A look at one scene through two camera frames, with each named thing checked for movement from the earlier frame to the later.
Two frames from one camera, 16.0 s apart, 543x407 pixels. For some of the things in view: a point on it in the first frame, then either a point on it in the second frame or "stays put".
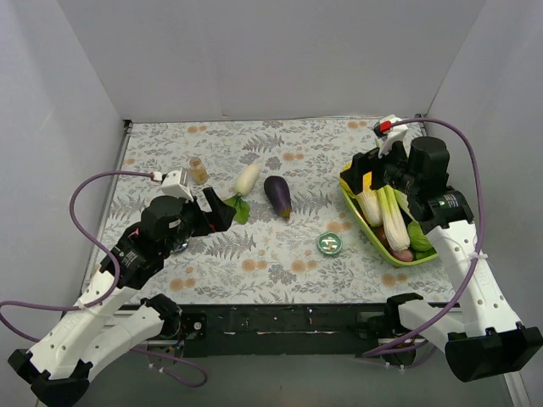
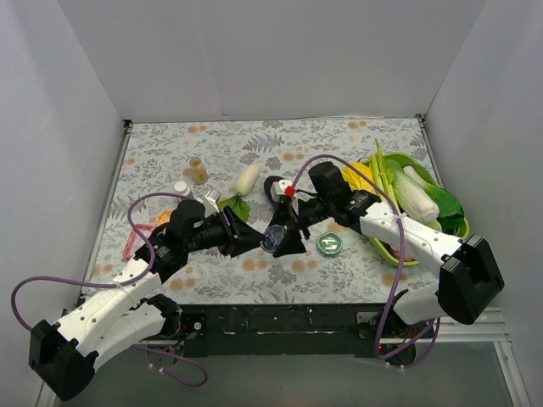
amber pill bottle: x=198 y=174 stays put
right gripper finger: x=362 y=163 → x=292 y=242
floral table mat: x=291 y=241 stays put
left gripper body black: x=204 y=216 → x=230 y=231
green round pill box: x=329 y=242 stays put
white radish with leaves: x=245 y=182 stays put
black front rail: x=316 y=331 stays put
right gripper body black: x=377 y=168 → x=293 y=217
